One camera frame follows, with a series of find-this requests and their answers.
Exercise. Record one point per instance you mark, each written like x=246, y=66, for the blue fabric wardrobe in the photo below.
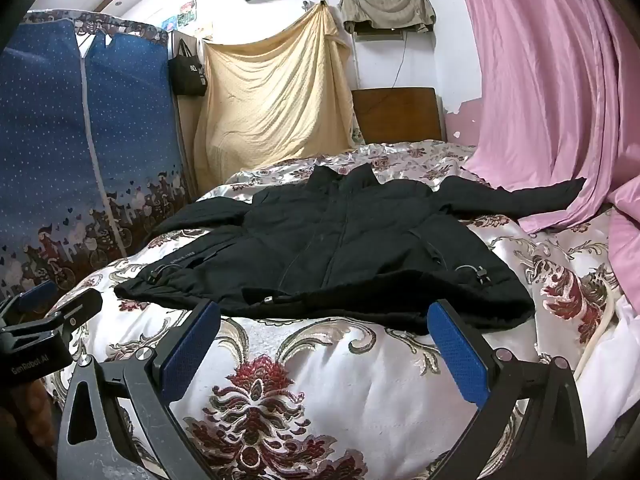
x=50, y=135

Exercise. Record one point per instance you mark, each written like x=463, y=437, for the wooden headboard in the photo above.
x=400, y=115

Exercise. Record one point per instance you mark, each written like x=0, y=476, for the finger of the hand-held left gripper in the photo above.
x=77, y=310
x=35, y=296

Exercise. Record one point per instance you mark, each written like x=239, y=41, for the yellow hanging sheet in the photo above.
x=270, y=100

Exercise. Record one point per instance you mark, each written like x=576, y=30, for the pink curtain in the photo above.
x=540, y=85

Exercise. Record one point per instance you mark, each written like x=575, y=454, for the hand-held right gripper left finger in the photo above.
x=190, y=355

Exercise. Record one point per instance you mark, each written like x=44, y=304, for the black tote bag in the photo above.
x=187, y=75

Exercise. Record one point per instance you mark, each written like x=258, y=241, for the black jacket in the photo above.
x=325, y=240

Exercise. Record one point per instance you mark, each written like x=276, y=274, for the khaki cloth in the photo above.
x=385, y=10

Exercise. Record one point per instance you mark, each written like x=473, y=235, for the wall posters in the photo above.
x=182, y=12

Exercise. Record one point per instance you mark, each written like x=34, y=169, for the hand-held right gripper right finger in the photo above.
x=457, y=355

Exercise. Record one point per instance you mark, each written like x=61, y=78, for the floral satin bed quilt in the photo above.
x=310, y=360

